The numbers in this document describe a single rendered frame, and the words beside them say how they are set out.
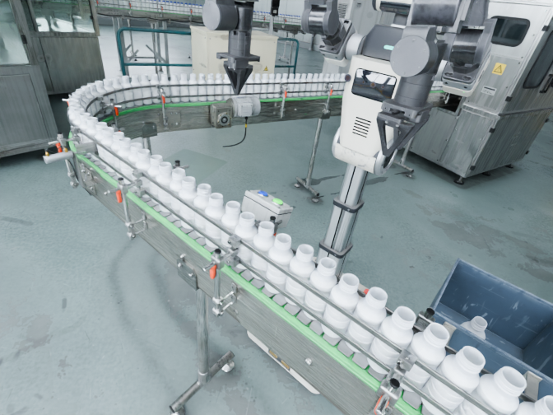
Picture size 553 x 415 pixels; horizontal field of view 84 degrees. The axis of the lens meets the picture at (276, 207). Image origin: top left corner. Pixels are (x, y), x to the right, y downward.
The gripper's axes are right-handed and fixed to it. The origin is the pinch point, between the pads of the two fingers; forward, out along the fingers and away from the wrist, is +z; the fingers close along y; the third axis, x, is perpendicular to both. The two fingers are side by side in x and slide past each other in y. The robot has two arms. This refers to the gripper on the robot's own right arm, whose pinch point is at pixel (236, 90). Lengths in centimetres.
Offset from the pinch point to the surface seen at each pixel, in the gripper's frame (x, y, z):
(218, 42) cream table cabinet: -285, -246, 31
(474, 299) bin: 78, -46, 57
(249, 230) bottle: 22.6, 15.2, 27.2
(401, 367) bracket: 66, 19, 31
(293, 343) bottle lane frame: 44, 19, 48
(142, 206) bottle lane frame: -22, 19, 42
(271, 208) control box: 18.4, 1.1, 28.9
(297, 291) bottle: 40, 16, 35
